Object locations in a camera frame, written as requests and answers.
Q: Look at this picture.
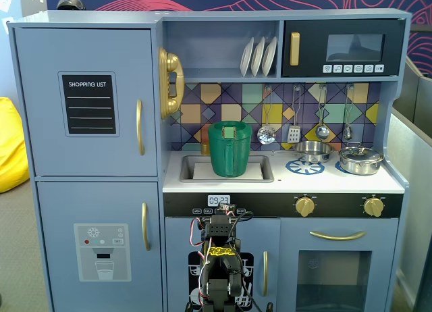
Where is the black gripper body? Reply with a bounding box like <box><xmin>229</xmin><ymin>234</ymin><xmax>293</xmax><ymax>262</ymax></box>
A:
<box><xmin>206</xmin><ymin>214</ymin><xmax>236</xmax><ymax>240</ymax></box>

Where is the gold shopping list door handle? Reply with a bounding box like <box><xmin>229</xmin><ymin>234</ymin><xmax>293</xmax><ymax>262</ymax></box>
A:
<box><xmin>136</xmin><ymin>99</ymin><xmax>146</xmax><ymax>157</ymax></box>

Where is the blue shopping list door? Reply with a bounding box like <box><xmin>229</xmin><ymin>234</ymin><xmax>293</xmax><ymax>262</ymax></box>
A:
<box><xmin>13</xmin><ymin>27</ymin><xmax>159</xmax><ymax>178</ymax></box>

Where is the blue dishwasher print door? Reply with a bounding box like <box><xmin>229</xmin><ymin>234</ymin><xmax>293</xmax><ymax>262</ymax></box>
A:
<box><xmin>164</xmin><ymin>217</ymin><xmax>281</xmax><ymax>312</ymax></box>

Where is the blue oven door with window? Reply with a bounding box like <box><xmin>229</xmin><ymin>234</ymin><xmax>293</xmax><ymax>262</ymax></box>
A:
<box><xmin>279</xmin><ymin>217</ymin><xmax>400</xmax><ymax>312</ymax></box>

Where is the blue ice dispenser door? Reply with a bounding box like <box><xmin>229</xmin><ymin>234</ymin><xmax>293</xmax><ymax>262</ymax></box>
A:
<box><xmin>36</xmin><ymin>180</ymin><xmax>162</xmax><ymax>312</ymax></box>

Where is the black microwave door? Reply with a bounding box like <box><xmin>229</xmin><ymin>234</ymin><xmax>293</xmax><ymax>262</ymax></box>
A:
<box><xmin>281</xmin><ymin>19</ymin><xmax>406</xmax><ymax>78</ymax></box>

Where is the blue toy kitchen cabinet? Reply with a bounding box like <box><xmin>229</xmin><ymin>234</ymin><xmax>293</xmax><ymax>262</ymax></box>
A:
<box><xmin>6</xmin><ymin>8</ymin><xmax>413</xmax><ymax>312</ymax></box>

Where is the grey sink basin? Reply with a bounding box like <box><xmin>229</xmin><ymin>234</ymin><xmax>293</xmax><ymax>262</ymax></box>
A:
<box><xmin>179</xmin><ymin>155</ymin><xmax>275</xmax><ymax>184</ymax></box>

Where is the green plastic pitcher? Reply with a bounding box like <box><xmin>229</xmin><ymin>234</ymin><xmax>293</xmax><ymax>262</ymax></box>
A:
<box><xmin>207</xmin><ymin>120</ymin><xmax>253</xmax><ymax>178</ymax></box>

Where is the gold stove knob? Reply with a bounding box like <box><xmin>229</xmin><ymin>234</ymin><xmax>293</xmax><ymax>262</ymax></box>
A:
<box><xmin>295</xmin><ymin>196</ymin><xmax>317</xmax><ymax>218</ymax></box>
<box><xmin>363</xmin><ymin>196</ymin><xmax>385</xmax><ymax>218</ymax></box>

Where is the steel skimmer spoon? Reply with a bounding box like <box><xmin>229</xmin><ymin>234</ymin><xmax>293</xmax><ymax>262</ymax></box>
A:
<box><xmin>256</xmin><ymin>85</ymin><xmax>277</xmax><ymax>146</ymax></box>

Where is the steel slotted spatula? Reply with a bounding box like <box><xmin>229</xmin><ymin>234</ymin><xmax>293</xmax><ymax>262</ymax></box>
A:
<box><xmin>287</xmin><ymin>84</ymin><xmax>302</xmax><ymax>144</ymax></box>

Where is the steel frying pan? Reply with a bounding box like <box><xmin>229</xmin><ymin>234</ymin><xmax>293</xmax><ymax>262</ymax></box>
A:
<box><xmin>271</xmin><ymin>140</ymin><xmax>335</xmax><ymax>164</ymax></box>

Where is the steel ladle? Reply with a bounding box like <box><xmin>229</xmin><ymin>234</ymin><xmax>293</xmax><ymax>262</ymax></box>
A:
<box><xmin>315</xmin><ymin>84</ymin><xmax>330</xmax><ymax>140</ymax></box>

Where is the steel pot with lid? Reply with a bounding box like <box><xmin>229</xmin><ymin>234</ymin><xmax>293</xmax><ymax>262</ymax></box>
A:
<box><xmin>338</xmin><ymin>142</ymin><xmax>385</xmax><ymax>176</ymax></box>

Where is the steel hanging spoon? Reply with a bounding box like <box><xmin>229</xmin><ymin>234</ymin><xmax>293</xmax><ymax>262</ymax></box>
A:
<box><xmin>343</xmin><ymin>84</ymin><xmax>355</xmax><ymax>140</ymax></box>

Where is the white plastic plate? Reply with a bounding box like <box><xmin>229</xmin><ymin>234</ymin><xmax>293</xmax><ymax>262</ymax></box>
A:
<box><xmin>250</xmin><ymin>36</ymin><xmax>266</xmax><ymax>77</ymax></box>
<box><xmin>261</xmin><ymin>36</ymin><xmax>278</xmax><ymax>77</ymax></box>
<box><xmin>240</xmin><ymin>36</ymin><xmax>255</xmax><ymax>78</ymax></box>

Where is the gold toy telephone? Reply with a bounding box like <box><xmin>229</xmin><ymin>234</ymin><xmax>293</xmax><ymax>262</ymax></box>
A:
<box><xmin>158</xmin><ymin>47</ymin><xmax>186</xmax><ymax>120</ymax></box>

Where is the light grey desk partition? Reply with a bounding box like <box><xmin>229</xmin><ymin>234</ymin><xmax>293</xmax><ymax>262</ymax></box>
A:
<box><xmin>386</xmin><ymin>111</ymin><xmax>432</xmax><ymax>294</ymax></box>

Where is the yellow bean bag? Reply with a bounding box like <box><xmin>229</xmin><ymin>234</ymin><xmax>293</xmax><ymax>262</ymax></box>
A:
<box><xmin>0</xmin><ymin>96</ymin><xmax>30</xmax><ymax>194</ymax></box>

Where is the black round device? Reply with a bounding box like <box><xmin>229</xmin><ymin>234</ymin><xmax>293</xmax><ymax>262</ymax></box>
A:
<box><xmin>56</xmin><ymin>0</ymin><xmax>85</xmax><ymax>11</ymax></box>

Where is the gold dishwasher door handle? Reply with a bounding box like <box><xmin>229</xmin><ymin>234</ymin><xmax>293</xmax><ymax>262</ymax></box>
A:
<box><xmin>262</xmin><ymin>250</ymin><xmax>269</xmax><ymax>297</ymax></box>

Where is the gold ice dispenser door handle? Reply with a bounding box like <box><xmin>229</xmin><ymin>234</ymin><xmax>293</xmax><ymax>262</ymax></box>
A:
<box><xmin>140</xmin><ymin>202</ymin><xmax>151</xmax><ymax>252</ymax></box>

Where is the black power cable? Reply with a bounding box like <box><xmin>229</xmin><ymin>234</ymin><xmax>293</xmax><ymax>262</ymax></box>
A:
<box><xmin>236</xmin><ymin>274</ymin><xmax>263</xmax><ymax>312</ymax></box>

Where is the gold oven door handle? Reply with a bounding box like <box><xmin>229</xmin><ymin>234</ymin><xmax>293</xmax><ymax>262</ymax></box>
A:
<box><xmin>309</xmin><ymin>230</ymin><xmax>368</xmax><ymax>242</ymax></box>

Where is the gold microwave door handle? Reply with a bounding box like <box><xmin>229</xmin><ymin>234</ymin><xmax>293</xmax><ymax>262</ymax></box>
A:
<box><xmin>290</xmin><ymin>32</ymin><xmax>301</xmax><ymax>67</ymax></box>

